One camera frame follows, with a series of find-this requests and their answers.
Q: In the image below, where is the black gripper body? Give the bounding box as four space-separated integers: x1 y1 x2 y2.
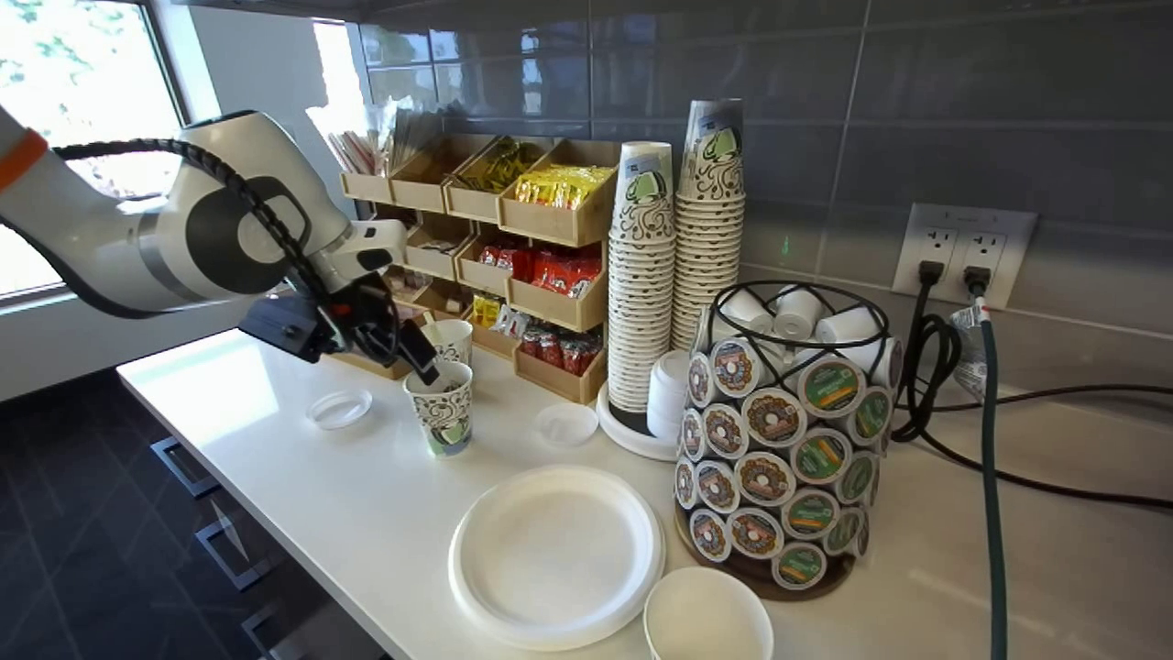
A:
320 273 407 359

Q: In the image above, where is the white plastic cup lid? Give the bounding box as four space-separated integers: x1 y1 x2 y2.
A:
301 381 383 437

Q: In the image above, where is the tall paper cup stack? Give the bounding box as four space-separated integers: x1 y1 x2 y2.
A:
606 141 677 417
670 95 753 359

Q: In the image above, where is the white oval plate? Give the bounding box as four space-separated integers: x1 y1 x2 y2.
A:
444 464 670 657

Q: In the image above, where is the bamboo storage bin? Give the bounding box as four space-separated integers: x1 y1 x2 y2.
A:
501 241 613 337
455 232 527 304
385 134 497 218
411 277 485 328
340 161 401 208
444 135 558 228
401 218 477 282
494 141 623 255
467 290 532 368
508 307 613 408

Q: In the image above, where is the yellow tea packet pile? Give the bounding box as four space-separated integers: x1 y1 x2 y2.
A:
467 295 508 333

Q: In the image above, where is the red sachet pile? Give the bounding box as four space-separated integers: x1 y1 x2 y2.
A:
473 238 527 279
522 246 609 304

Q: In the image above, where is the dark red packet pile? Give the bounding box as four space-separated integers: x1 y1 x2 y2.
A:
517 312 606 379

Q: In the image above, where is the small white lid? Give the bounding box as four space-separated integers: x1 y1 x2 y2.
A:
532 401 606 453

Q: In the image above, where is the yellow green sachet pile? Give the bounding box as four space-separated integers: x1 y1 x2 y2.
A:
459 141 550 195

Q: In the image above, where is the bright yellow sachet pile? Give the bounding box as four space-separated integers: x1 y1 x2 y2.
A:
508 161 615 214

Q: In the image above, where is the white lid stack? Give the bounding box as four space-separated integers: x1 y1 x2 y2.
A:
642 349 697 449

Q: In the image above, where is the dark base cabinet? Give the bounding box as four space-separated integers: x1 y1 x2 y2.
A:
115 365 407 660

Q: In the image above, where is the bright window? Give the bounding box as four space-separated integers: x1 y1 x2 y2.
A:
0 0 188 307

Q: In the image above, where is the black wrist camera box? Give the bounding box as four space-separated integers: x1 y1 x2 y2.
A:
233 290 337 368

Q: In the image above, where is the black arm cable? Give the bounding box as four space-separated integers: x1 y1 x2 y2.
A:
46 135 340 323

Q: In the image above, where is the black power cable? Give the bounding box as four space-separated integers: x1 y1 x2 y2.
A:
886 256 1173 514

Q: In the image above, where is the green power cable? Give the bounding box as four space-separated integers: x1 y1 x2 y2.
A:
959 262 1017 660

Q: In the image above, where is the white wall outlet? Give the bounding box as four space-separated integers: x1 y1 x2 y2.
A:
891 202 1040 312

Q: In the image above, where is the thin black cable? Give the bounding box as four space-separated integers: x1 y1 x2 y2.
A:
937 379 1173 425

